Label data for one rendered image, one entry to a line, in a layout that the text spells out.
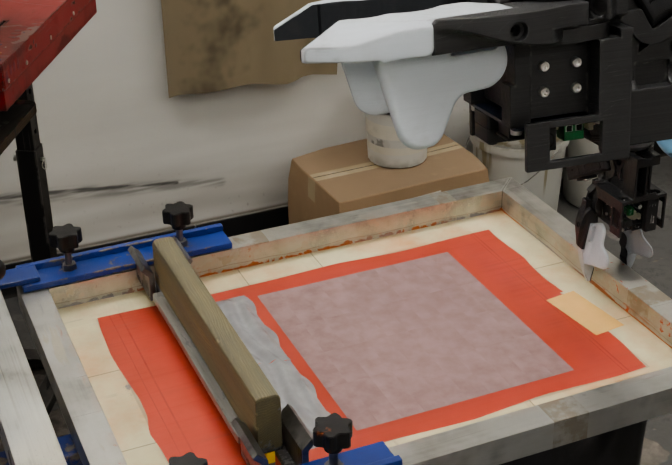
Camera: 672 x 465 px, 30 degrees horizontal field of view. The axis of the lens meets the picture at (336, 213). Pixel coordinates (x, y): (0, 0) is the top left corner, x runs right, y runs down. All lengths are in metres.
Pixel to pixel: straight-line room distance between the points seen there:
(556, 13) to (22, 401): 1.01
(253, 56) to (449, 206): 1.76
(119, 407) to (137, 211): 2.21
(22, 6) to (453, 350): 1.28
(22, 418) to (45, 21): 1.20
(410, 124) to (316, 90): 3.24
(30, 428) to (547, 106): 0.93
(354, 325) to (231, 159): 2.12
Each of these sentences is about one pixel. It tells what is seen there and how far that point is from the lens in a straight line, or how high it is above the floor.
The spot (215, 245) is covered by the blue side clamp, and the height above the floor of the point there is 1.00.
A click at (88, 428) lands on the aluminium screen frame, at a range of 1.48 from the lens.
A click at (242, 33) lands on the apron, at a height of 0.70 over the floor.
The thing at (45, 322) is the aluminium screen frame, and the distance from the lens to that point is 1.68.
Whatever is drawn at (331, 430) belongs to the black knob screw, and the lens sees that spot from 1.32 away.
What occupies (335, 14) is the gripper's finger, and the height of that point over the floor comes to 1.67.
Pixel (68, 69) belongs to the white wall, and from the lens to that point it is 3.53.
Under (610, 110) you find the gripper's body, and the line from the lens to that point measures 0.59.
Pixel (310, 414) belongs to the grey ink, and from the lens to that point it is 1.51.
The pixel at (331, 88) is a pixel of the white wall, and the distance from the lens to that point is 3.80.
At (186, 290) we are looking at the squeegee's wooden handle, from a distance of 1.58.
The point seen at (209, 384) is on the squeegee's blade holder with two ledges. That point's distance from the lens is 1.52.
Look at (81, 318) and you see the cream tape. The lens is 1.75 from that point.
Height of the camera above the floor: 1.85
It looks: 27 degrees down
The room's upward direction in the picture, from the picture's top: 1 degrees counter-clockwise
